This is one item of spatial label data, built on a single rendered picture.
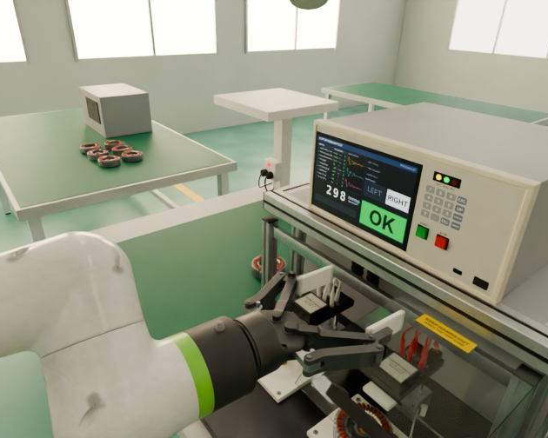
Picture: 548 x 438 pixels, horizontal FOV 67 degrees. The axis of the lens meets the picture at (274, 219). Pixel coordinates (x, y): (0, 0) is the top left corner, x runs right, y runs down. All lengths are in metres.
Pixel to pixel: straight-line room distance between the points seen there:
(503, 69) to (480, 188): 6.89
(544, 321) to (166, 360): 0.55
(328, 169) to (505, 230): 0.36
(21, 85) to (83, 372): 4.78
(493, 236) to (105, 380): 0.56
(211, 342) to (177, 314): 0.77
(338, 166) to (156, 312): 0.68
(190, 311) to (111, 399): 0.82
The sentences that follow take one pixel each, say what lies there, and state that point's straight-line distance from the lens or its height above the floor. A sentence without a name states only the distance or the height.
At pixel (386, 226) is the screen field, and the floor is 1.16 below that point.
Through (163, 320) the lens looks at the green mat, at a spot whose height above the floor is 0.75.
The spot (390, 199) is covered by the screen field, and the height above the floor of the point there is 1.22.
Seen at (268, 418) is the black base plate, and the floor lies 0.77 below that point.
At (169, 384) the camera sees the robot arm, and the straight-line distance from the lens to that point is 0.43.
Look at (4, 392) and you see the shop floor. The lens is 2.28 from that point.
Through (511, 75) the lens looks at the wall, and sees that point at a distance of 7.51.
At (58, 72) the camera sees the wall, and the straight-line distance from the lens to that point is 5.17.
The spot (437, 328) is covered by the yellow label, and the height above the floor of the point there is 1.07.
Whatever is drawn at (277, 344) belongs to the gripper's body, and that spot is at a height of 1.18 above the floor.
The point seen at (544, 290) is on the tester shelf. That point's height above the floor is 1.11.
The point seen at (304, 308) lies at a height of 0.92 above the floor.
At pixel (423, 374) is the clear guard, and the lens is 0.66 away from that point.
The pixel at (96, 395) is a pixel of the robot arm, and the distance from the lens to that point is 0.42.
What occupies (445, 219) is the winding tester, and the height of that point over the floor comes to 1.22.
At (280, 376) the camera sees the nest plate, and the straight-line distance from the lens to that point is 1.00.
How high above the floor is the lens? 1.52
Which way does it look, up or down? 27 degrees down
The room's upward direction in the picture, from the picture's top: 2 degrees clockwise
